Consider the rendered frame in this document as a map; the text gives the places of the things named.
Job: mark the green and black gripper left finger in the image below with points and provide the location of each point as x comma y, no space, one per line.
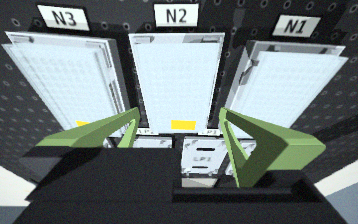
93,134

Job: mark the black perforated breadboard plate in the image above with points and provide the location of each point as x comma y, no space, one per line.
332,117

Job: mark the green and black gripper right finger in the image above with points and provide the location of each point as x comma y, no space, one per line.
277,147

